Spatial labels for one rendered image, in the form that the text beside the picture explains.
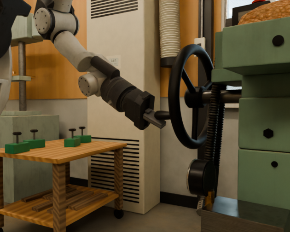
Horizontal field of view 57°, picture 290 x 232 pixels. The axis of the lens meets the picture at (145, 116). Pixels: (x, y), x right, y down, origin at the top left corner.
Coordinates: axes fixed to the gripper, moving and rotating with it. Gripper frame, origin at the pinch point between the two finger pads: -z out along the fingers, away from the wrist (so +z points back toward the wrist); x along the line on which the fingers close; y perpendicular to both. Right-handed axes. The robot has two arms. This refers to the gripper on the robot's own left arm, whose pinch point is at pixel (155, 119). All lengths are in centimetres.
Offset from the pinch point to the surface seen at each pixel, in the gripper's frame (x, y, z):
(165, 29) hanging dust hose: -40, 103, 82
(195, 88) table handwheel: 6.0, 12.1, -3.2
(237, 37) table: 33.1, -5.2, -17.2
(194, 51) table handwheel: 14.5, 14.7, 1.1
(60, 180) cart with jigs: -68, -14, 45
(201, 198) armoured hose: -2.4, -8.4, -22.0
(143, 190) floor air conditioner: -123, 36, 32
